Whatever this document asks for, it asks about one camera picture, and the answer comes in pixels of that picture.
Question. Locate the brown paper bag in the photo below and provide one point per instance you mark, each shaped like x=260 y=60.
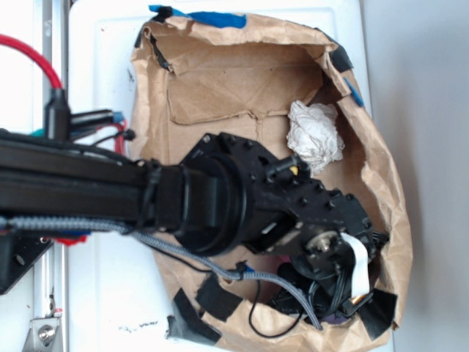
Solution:
x=193 y=79

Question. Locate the crumpled white paper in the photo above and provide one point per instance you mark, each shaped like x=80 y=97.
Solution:
x=313 y=134

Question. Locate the aluminium frame rail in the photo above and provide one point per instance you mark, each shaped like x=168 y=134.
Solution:
x=49 y=280

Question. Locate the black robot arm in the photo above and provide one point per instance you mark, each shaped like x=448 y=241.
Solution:
x=227 y=192

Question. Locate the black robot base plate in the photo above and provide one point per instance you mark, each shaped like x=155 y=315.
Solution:
x=18 y=256

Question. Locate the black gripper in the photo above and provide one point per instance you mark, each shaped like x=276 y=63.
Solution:
x=337 y=271

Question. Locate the metal corner bracket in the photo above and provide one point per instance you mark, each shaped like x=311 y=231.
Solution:
x=44 y=335

